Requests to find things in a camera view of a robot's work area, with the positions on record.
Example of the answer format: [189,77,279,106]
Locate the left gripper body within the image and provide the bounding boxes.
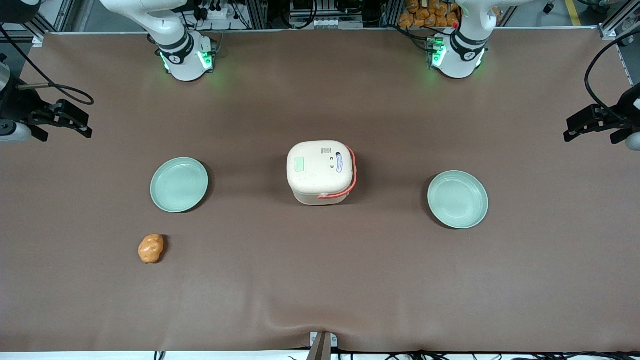
[611,82,640,151]

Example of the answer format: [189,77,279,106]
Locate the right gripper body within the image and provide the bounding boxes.
[0,92,36,143]

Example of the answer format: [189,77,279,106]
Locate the cream rice cooker orange handle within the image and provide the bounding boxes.
[286,140,357,206]

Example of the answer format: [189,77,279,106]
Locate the pale green round plate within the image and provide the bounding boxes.
[427,170,489,230]
[150,157,209,214]

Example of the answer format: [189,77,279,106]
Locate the orange toy potato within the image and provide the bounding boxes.
[138,234,165,264]

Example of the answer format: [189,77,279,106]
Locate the bag of orange snacks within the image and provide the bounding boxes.
[398,0,460,29]

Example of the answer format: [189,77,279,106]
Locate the grey control box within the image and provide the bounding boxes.
[289,0,364,29]

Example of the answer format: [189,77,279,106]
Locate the brown table cover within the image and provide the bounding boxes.
[0,27,640,353]

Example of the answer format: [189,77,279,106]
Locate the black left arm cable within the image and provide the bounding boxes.
[584,27,640,126]

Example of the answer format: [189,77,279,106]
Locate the aluminium frame post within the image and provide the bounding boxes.
[27,0,76,48]
[597,0,640,41]

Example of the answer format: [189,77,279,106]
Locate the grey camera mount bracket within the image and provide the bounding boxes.
[306,331,339,360]

